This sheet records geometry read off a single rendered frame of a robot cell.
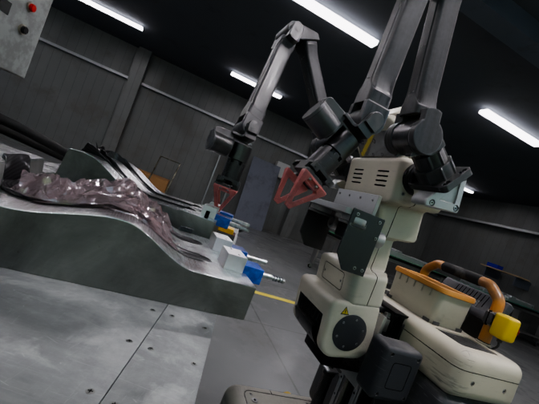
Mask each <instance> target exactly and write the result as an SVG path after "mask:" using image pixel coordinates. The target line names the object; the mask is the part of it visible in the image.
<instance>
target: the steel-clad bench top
mask: <svg viewBox="0 0 539 404"><path fill-rule="evenodd" d="M216 319H217V314H214V313H207V312H203V311H199V310H195V309H189V308H185V307H181V306H177V305H170V304H166V303H163V302H158V301H152V300H148V299H144V298H140V297H133V296H129V295H126V294H122V293H115V292H112V291H107V290H103V289H97V288H93V287H89V286H86V285H78V284H75V283H71V282H67V281H60V280H56V279H52V278H49V277H42V276H38V275H34V274H30V273H24V272H19V271H16V270H12V269H5V268H1V267H0V404H195V401H196V397H197V391H198V388H199V385H200V382H201V376H202V373H203V369H204V366H205V360H206V357H207V353H208V350H209V344H210V341H211V337H212V335H213V329H214V326H215V322H216ZM157 320H158V321H157ZM150 330H151V331H150ZM141 343H142V344H141ZM125 366H126V367H125ZM121 372H122V373H121ZM116 379H117V380H116ZM105 395H106V396H105ZM102 400H103V401H102Z"/></svg>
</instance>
